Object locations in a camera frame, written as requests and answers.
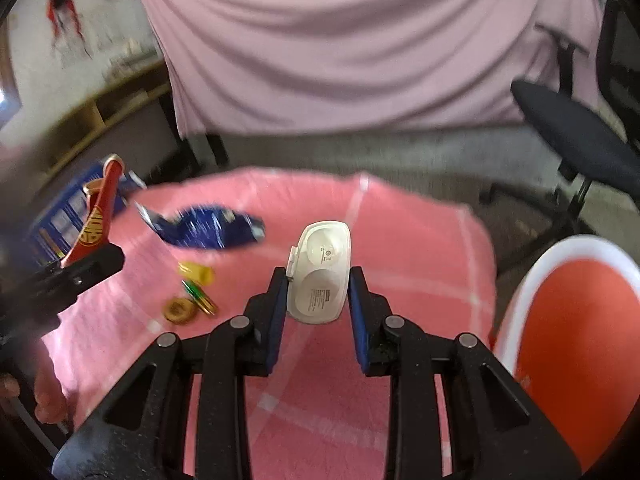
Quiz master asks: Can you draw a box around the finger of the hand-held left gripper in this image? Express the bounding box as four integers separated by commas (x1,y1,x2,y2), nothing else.
35,243,125,313

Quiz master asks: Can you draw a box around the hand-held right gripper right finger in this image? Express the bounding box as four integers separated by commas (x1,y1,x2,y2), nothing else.
347,266,583,480

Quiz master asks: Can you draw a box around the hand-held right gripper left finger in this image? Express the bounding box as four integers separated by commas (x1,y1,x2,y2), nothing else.
52,267,291,480

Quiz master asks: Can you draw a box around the white plastic case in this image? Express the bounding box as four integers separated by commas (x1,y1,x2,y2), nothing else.
285,220,352,325

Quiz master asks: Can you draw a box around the red gold wrapper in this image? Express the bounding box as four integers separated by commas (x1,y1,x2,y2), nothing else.
62,155,126,266

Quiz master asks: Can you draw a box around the yellow bottle cap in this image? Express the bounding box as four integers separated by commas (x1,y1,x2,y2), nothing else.
178,261,215,284

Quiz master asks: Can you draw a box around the gold round cap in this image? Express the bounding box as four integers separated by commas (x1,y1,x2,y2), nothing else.
163,297,199,325

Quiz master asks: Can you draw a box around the blue wrapper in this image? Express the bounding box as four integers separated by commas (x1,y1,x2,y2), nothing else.
134,201,267,251

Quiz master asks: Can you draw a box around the orange bin with white rim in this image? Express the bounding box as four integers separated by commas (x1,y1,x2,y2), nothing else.
492,235,640,473

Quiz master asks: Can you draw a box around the person's left hand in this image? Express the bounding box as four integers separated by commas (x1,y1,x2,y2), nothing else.
34,359,70,424

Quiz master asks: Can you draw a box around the blue cardboard box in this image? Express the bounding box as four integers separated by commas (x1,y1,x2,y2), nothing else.
27,160,148,266

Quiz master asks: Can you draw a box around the pink plaid blanket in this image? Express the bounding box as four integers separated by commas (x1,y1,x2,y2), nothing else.
40,170,498,480

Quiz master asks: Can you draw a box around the wooden shelf desk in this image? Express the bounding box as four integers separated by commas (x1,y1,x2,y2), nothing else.
0,60,173,186

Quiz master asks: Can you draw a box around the stack of books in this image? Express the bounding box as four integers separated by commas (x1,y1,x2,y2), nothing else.
102,40,161,78

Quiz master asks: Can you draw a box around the red tassel decoration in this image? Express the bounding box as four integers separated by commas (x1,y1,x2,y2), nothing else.
46,0,93,58

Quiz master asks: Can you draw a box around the pink hanging sheet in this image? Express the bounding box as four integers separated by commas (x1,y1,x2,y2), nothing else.
131,0,601,136

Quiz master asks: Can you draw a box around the black office chair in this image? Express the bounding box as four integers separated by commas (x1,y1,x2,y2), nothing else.
480,0,640,271

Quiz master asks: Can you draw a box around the wooden window frame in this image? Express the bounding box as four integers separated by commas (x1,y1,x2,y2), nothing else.
0,25,23,126

